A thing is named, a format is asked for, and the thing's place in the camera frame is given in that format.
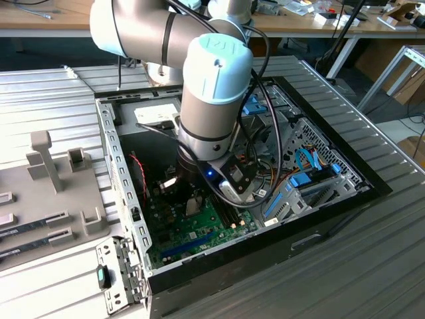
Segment silver CPU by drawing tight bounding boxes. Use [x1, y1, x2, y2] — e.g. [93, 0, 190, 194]
[185, 195, 204, 219]

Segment green motherboard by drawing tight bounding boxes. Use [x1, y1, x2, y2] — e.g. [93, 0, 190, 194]
[145, 162, 260, 266]

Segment black case fan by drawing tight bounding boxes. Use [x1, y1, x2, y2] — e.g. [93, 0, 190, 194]
[127, 151, 152, 207]

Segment blue expansion slot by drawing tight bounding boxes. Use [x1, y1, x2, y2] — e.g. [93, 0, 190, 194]
[161, 231, 215, 262]

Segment grey power supply unit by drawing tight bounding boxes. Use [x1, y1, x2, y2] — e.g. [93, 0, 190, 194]
[114, 98, 187, 167]

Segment blue drive carrier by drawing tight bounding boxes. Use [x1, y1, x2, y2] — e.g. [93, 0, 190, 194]
[242, 94, 269, 116]

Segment black open PC case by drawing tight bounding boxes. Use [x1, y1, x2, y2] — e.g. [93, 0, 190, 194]
[94, 75, 393, 319]

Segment grey metal disk bay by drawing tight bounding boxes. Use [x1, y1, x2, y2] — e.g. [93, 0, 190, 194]
[262, 162, 373, 230]

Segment grey metal drive cage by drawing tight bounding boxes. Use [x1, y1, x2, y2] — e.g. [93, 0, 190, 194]
[232, 84, 305, 160]

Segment grey parts rack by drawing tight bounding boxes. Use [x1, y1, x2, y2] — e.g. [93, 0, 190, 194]
[0, 130, 112, 263]

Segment black clip with teal face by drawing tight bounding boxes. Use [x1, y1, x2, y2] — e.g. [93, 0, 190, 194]
[96, 264, 112, 289]

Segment green RAM stick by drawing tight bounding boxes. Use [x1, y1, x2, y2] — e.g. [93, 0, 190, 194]
[0, 217, 50, 239]
[0, 234, 52, 259]

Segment black stand pole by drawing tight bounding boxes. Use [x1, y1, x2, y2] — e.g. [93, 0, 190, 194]
[313, 0, 368, 80]

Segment flat brown cardboard sheets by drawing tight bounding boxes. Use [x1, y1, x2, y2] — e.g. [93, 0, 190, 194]
[355, 39, 425, 106]

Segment brown cardboard piece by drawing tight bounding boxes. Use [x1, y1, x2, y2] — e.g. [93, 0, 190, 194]
[396, 136, 425, 167]

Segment open cardboard box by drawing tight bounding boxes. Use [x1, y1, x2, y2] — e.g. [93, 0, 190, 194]
[381, 1, 425, 29]

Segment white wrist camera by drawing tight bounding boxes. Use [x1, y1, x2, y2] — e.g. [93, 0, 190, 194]
[219, 178, 256, 205]

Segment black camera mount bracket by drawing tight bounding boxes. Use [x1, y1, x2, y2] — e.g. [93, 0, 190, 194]
[215, 156, 258, 193]

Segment red black fan wire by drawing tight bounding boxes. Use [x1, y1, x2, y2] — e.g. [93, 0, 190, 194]
[129, 154, 149, 201]

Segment orange yellow power wires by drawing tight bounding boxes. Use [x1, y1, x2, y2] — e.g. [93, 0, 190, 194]
[269, 165, 301, 197]

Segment blue plastic rail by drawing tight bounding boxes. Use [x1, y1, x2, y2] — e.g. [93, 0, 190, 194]
[263, 193, 284, 221]

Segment thick black camera cable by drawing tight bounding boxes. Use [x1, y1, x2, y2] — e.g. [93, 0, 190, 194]
[135, 0, 290, 213]

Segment blue flat data wire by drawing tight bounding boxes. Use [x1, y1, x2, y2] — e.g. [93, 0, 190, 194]
[294, 148, 329, 172]

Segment blue disk carrier handle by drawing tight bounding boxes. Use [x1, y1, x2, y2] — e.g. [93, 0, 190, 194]
[288, 173, 313, 191]

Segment grey cable with plug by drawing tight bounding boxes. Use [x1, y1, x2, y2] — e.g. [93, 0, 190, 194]
[59, 64, 94, 92]

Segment aluminium profile frame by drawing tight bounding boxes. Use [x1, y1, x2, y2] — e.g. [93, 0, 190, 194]
[357, 45, 425, 114]

